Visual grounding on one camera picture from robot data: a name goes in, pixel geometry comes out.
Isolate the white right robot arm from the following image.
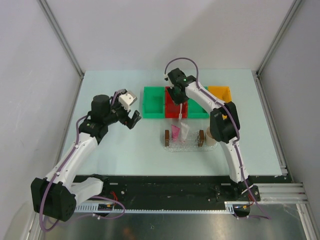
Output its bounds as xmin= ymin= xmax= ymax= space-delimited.
xmin=164 ymin=68 xmax=253 ymax=201

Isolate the beige cup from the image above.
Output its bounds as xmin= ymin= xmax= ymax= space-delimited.
xmin=205 ymin=127 xmax=217 ymax=147

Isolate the pink toothpaste tube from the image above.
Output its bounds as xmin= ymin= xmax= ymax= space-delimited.
xmin=171 ymin=124 xmax=181 ymax=141

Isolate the green plastic bin far left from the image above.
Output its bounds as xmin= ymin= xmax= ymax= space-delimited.
xmin=142 ymin=86 xmax=165 ymax=119

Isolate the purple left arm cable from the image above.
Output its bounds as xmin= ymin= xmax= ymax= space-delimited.
xmin=39 ymin=88 xmax=126 ymax=233

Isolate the white toothpaste tube red cap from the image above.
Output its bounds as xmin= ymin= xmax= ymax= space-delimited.
xmin=180 ymin=122 xmax=190 ymax=142

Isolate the green plastic bin with cup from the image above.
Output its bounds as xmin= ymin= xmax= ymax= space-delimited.
xmin=187 ymin=98 xmax=209 ymax=119

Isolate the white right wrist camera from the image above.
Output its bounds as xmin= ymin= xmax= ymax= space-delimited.
xmin=163 ymin=73 xmax=173 ymax=88

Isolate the grey slotted cable duct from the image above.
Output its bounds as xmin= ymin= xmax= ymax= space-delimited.
xmin=74 ymin=200 xmax=234 ymax=214

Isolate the aluminium frame post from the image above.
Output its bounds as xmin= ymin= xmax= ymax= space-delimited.
xmin=255 ymin=0 xmax=305 ymax=76
xmin=37 ymin=0 xmax=85 ymax=80

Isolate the aluminium frame post right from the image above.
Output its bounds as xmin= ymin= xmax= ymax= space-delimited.
xmin=255 ymin=0 xmax=305 ymax=76

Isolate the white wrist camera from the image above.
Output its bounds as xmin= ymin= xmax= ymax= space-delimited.
xmin=118 ymin=90 xmax=138 ymax=112
xmin=163 ymin=73 xmax=173 ymax=88

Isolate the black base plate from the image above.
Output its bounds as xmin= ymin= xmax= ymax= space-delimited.
xmin=72 ymin=174 xmax=261 ymax=210

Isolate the red plastic bin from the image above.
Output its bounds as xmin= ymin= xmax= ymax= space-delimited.
xmin=164 ymin=86 xmax=188 ymax=119

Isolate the yellow plastic bin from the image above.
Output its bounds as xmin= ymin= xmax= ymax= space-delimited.
xmin=207 ymin=85 xmax=232 ymax=120

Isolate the white toothbrush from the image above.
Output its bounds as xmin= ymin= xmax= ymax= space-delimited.
xmin=178 ymin=103 xmax=183 ymax=120

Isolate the clear glass tray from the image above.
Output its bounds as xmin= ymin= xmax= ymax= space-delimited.
xmin=161 ymin=129 xmax=218 ymax=153

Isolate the aluminium frame post left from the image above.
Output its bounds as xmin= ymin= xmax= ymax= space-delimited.
xmin=37 ymin=0 xmax=85 ymax=80

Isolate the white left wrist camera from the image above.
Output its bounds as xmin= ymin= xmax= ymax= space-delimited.
xmin=118 ymin=90 xmax=138 ymax=112

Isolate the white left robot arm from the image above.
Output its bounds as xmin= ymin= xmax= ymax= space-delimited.
xmin=30 ymin=89 xmax=141 ymax=222

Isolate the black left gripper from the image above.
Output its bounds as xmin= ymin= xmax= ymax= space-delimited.
xmin=103 ymin=91 xmax=141 ymax=129

